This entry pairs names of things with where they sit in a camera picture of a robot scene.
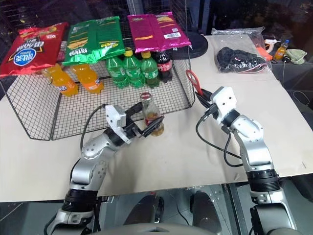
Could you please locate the orange plastic object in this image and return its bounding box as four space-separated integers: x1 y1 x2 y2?
256 47 273 61

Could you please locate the red bottle opener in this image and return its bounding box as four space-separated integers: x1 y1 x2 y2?
185 69 204 96

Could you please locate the small orange drink bottle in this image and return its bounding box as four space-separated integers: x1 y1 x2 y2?
273 39 290 61

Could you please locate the white hot glue gun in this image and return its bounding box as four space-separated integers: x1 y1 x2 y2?
264 38 281 53

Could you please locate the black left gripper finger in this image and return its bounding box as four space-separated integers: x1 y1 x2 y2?
142 115 166 138
125 102 144 123

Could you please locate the magenta chip bag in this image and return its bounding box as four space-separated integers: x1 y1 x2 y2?
127 11 192 54

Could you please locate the red chip bag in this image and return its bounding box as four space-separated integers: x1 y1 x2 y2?
0 22 70 79

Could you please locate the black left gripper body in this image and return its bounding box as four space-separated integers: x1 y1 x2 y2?
121 111 147 140

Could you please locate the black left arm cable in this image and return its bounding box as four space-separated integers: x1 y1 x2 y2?
80 103 110 150

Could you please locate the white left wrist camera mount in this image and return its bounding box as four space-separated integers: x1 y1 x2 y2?
105 104 131 144

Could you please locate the orange soda plastic bottle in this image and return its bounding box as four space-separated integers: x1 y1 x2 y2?
70 64 105 94
41 63 80 97

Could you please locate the pale green cloth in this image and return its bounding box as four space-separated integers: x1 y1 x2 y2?
284 48 308 66

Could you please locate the black wire mesh panel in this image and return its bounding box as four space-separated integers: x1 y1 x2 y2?
170 0 187 31

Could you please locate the dark cola plastic bottle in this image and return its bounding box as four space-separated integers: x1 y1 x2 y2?
153 49 174 84

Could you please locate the clear bag with black items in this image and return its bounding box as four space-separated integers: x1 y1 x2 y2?
211 26 273 74

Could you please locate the black wire rack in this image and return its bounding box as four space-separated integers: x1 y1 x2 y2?
0 14 197 141

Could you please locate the green soda plastic bottle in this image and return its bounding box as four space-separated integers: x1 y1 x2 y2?
122 50 145 89
140 51 161 89
105 56 128 89

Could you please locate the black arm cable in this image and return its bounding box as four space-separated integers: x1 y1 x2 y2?
195 111 243 168
80 103 110 150

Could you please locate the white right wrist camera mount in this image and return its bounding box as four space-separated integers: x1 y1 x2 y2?
209 86 238 126

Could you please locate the glass bottle with amber drink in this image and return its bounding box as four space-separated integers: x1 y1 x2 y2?
139 92 165 137

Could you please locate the dark rounded shape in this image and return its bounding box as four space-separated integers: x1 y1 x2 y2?
190 190 222 227
123 194 165 226

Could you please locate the green chip bag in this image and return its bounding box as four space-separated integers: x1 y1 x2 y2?
61 15 127 67

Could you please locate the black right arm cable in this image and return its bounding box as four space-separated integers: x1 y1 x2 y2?
195 111 243 168

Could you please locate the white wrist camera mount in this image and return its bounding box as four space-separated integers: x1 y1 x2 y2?
209 86 238 126
105 104 131 144

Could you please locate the black round stand base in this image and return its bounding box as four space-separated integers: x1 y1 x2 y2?
186 31 209 59

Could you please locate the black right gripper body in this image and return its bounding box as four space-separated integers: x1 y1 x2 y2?
204 96 220 120

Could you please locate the grey robot body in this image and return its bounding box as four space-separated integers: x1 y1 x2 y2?
90 222 225 235

